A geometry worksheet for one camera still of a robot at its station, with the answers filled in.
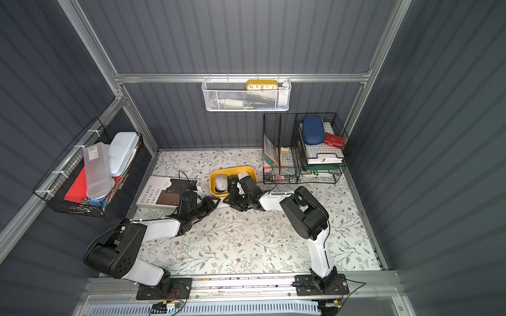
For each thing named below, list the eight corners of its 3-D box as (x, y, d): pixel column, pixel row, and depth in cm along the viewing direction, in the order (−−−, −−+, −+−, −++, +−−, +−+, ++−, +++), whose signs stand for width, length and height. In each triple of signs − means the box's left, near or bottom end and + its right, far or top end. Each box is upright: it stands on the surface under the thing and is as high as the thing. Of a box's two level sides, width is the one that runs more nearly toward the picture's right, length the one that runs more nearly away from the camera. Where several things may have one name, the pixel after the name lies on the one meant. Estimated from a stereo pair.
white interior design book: (139, 209, 97) (135, 205, 94) (152, 180, 108) (148, 176, 105) (192, 209, 97) (189, 205, 94) (198, 180, 108) (197, 175, 105)
